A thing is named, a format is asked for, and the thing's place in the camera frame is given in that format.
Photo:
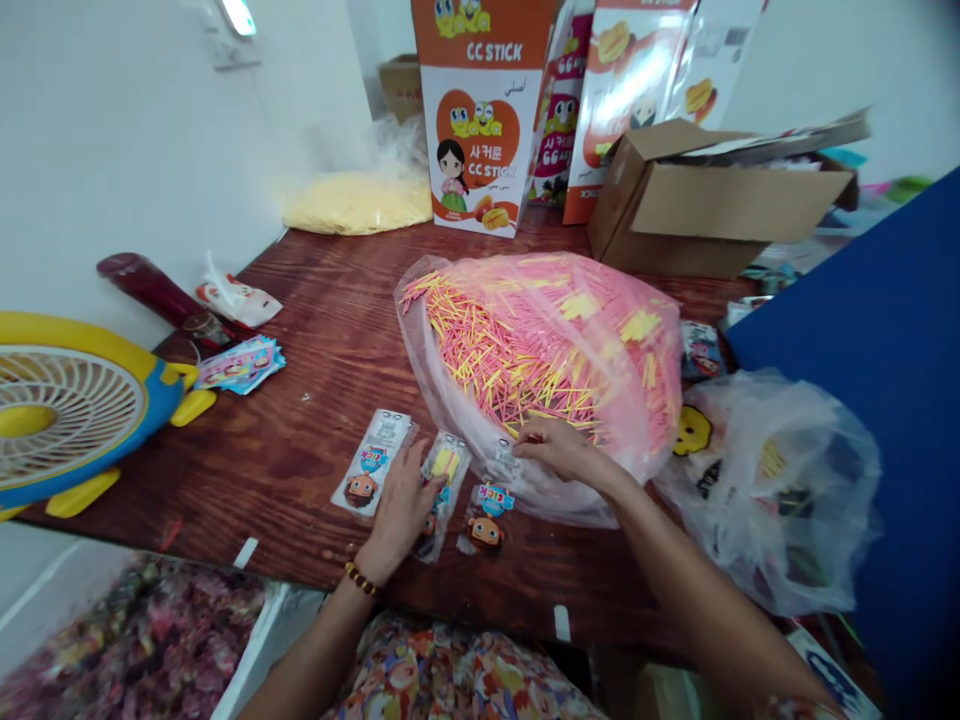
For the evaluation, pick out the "person's left hand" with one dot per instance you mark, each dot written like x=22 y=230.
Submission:
x=401 y=517

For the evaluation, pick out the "person's right hand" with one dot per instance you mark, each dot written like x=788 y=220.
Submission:
x=570 y=454

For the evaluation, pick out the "person's right fingers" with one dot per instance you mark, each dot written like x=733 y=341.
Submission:
x=531 y=442

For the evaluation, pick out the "person's left fingers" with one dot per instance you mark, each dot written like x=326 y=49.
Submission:
x=412 y=469

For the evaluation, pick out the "clear packet with yellow sticks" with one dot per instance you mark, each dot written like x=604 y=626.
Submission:
x=450 y=461

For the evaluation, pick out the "empty cartoon printed packet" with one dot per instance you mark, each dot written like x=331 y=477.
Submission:
x=371 y=469
x=487 y=517

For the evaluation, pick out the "bag of pink yellow sticks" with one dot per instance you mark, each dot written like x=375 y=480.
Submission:
x=540 y=352

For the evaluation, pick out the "white tape strip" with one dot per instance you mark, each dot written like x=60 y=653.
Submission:
x=562 y=622
x=245 y=553

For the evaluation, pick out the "small cartoon packet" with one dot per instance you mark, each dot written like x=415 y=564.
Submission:
x=701 y=352

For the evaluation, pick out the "pile of flat cartoon packets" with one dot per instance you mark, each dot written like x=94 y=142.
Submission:
x=240 y=364

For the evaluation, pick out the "person's body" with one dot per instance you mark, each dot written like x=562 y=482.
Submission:
x=457 y=675

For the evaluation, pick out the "red white tissue packet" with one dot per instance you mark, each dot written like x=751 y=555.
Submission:
x=240 y=300

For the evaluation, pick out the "clear plastic bag of packets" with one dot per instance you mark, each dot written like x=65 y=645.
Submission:
x=780 y=495

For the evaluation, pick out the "open brown cardboard box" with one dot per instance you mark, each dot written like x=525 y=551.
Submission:
x=697 y=210

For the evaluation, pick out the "dark red bottle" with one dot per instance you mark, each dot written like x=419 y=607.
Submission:
x=154 y=289

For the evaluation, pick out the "pink white cartoon carton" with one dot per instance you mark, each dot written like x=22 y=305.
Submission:
x=559 y=112

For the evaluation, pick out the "orange white cartoon carton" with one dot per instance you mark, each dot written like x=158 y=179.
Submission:
x=480 y=112

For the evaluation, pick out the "box of filled packets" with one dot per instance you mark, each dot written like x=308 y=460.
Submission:
x=127 y=645

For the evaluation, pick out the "blue panel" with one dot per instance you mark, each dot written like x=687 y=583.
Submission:
x=862 y=360

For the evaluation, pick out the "yellow blue table fan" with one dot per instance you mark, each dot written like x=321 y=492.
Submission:
x=67 y=412

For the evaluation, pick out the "small brown cardboard box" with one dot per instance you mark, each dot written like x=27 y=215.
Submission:
x=399 y=86

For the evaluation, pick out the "white blue printed carton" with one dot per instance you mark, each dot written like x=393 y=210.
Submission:
x=836 y=679

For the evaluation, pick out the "large orange white flat carton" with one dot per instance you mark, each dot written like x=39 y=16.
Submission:
x=630 y=60

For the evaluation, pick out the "white wall socket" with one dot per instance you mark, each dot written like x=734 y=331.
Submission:
x=229 y=30

